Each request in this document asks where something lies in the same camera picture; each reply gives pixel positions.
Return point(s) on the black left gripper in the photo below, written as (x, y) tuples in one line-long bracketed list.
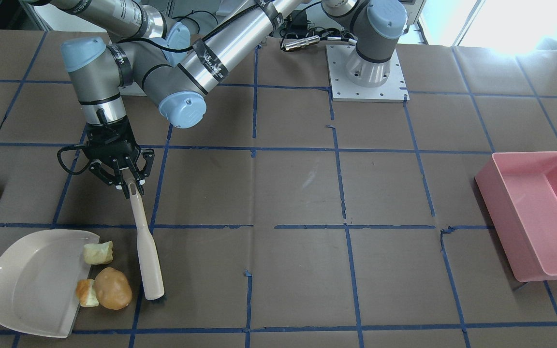
[(98, 169)]

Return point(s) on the pale bread piece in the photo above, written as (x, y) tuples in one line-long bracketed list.
[(98, 253)]

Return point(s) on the cream hand brush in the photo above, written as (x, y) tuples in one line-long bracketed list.
[(150, 267)]

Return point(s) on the brown potato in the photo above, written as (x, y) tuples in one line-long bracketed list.
[(112, 289)]

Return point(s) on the orange crust bread piece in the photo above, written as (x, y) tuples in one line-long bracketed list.
[(86, 294)]

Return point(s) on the cream plastic dustpan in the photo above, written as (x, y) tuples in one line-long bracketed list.
[(38, 278)]

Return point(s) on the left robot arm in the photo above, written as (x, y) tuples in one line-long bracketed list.
[(156, 53)]

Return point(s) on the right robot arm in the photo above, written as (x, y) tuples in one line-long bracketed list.
[(127, 20)]

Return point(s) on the pink plastic bin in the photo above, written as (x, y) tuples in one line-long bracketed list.
[(520, 193)]

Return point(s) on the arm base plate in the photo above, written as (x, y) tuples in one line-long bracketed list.
[(132, 90), (356, 80)]

